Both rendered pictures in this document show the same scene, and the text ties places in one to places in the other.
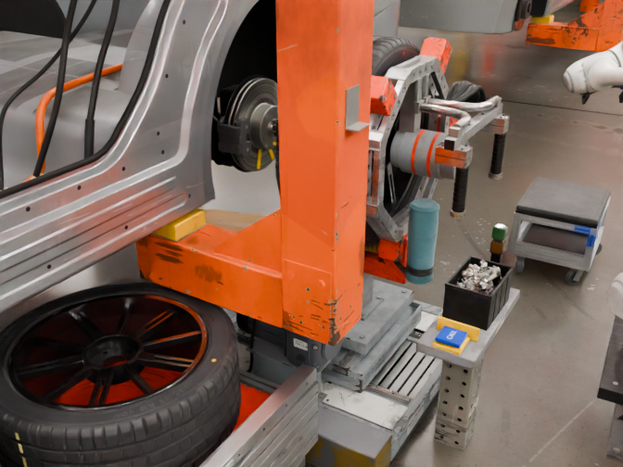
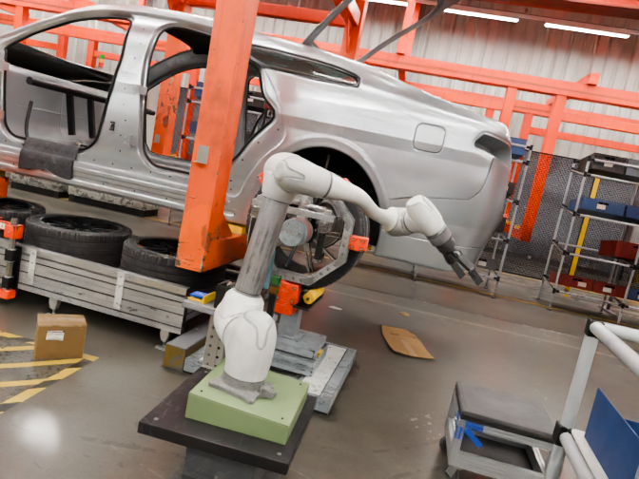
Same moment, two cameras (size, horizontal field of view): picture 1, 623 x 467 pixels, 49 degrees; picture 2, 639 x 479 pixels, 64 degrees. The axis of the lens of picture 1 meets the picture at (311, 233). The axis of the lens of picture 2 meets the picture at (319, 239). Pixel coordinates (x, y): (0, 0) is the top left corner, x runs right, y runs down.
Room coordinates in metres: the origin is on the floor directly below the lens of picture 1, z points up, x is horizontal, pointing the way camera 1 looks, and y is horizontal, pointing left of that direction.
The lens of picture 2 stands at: (1.24, -2.85, 1.20)
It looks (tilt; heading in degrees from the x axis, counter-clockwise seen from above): 8 degrees down; 71
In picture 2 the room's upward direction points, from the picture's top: 11 degrees clockwise
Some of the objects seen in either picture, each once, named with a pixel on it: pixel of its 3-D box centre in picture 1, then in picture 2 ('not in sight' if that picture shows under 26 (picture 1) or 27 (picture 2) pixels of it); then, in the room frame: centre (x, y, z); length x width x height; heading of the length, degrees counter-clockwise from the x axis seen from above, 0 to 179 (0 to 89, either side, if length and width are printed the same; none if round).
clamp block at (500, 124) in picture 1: (492, 121); (325, 225); (2.05, -0.57, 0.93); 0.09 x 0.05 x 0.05; 59
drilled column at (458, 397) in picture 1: (460, 384); (217, 353); (1.66, -0.46, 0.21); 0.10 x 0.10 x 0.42; 59
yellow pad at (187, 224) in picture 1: (173, 220); (236, 228); (1.80, 0.40, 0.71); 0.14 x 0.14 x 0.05; 59
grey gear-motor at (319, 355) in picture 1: (280, 336); not in sight; (1.85, 0.10, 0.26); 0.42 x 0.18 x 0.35; 59
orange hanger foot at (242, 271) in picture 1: (220, 237); (224, 232); (1.71, 0.26, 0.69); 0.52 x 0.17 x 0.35; 59
